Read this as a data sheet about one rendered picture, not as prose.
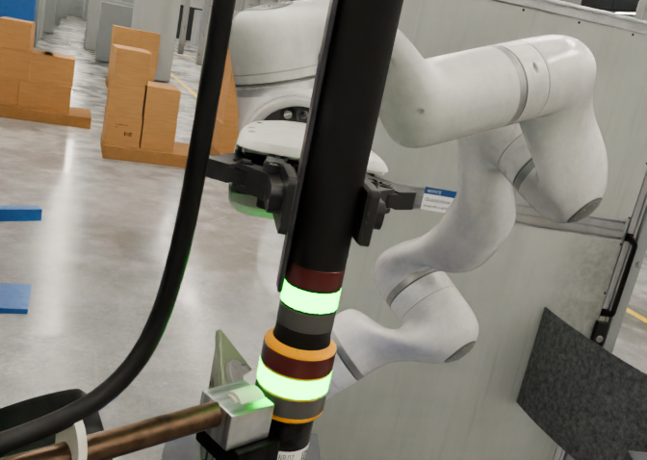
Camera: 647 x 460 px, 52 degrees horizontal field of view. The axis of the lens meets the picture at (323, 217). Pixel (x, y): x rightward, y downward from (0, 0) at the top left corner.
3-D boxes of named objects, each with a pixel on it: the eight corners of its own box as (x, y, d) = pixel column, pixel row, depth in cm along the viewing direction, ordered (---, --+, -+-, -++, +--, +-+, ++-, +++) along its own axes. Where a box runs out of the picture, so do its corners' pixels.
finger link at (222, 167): (277, 167, 48) (324, 190, 44) (181, 163, 43) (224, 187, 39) (280, 152, 48) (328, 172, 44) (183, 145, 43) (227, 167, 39)
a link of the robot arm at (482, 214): (400, 347, 120) (354, 276, 128) (449, 326, 127) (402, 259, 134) (543, 158, 84) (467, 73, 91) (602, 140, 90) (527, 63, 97)
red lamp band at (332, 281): (310, 295, 36) (315, 274, 36) (272, 272, 38) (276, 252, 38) (353, 289, 38) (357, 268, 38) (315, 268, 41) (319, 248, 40)
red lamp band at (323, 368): (292, 386, 37) (296, 367, 36) (245, 350, 40) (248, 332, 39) (347, 370, 40) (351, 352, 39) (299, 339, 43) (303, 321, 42)
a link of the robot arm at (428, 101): (522, -29, 66) (249, 5, 52) (529, 130, 71) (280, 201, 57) (459, -19, 74) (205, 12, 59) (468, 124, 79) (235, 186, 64)
